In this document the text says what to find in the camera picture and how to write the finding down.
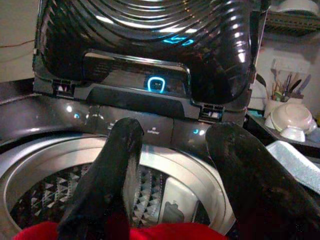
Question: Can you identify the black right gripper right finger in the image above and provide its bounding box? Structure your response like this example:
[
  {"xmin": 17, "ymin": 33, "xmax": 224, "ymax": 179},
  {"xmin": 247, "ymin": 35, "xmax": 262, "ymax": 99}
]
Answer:
[{"xmin": 205, "ymin": 121, "xmax": 320, "ymax": 240}]

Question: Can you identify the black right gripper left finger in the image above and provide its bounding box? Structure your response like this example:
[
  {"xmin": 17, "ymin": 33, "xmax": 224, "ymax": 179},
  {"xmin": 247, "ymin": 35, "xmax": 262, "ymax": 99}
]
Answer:
[{"xmin": 56, "ymin": 116, "xmax": 145, "ymax": 240}]

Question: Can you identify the red cloth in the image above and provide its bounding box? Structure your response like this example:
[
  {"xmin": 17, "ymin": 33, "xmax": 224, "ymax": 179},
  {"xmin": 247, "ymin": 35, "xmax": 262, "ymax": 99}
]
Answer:
[{"xmin": 12, "ymin": 212, "xmax": 226, "ymax": 240}]

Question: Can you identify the black top-load washing machine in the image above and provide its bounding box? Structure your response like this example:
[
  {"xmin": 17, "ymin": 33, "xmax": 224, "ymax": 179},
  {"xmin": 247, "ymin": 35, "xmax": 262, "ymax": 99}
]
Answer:
[{"xmin": 0, "ymin": 79, "xmax": 253, "ymax": 240}]

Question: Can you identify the steel washer drum grey rim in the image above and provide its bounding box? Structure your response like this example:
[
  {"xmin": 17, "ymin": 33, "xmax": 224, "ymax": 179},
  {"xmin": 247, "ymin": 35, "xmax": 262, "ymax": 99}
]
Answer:
[{"xmin": 0, "ymin": 136, "xmax": 237, "ymax": 237}]

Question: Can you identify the dark kitchen counter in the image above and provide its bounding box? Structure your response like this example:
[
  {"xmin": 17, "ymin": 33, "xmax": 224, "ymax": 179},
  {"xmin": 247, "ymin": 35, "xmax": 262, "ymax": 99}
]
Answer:
[{"xmin": 246, "ymin": 109, "xmax": 320, "ymax": 161}]

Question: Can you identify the small white upturned bowl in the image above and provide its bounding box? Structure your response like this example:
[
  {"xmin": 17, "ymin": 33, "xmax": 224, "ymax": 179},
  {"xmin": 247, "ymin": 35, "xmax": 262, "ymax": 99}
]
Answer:
[{"xmin": 279, "ymin": 125, "xmax": 307, "ymax": 143}]

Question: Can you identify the large white upturned bowl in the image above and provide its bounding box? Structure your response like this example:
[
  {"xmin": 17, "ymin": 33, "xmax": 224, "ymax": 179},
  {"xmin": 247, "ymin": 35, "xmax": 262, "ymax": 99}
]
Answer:
[{"xmin": 271, "ymin": 102, "xmax": 315, "ymax": 133}]

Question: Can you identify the white utensil holder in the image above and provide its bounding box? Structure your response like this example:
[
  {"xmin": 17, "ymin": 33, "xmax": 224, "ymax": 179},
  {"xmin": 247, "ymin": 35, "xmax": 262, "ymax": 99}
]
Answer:
[{"xmin": 263, "ymin": 97, "xmax": 305, "ymax": 119}]

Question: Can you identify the black ladle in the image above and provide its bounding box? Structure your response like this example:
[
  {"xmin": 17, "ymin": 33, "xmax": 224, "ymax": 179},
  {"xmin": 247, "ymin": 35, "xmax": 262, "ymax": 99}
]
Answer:
[{"xmin": 255, "ymin": 73, "xmax": 272, "ymax": 100}]

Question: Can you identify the grey-blue spatula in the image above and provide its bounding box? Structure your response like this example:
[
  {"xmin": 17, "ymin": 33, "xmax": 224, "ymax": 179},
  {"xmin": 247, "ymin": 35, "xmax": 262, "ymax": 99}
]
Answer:
[{"xmin": 297, "ymin": 74, "xmax": 312, "ymax": 94}]

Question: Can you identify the black glossy washer lid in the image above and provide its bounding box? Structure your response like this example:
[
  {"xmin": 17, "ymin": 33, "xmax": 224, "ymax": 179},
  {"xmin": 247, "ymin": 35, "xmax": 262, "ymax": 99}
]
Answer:
[{"xmin": 32, "ymin": 0, "xmax": 271, "ymax": 126}]

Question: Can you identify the white dish on shelf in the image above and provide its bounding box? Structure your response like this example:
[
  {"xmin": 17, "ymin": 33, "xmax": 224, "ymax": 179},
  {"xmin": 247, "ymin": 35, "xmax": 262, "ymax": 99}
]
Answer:
[{"xmin": 269, "ymin": 0, "xmax": 320, "ymax": 15}]

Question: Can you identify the wall dish rack shelf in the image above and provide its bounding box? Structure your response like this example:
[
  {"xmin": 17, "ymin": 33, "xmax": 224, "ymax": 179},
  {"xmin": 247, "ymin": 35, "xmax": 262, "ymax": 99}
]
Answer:
[{"xmin": 263, "ymin": 9, "xmax": 320, "ymax": 38}]

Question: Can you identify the thin brown wall wire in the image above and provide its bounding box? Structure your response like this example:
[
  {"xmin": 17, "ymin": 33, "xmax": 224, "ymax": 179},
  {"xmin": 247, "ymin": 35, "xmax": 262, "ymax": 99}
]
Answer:
[{"xmin": 0, "ymin": 39, "xmax": 36, "ymax": 50}]

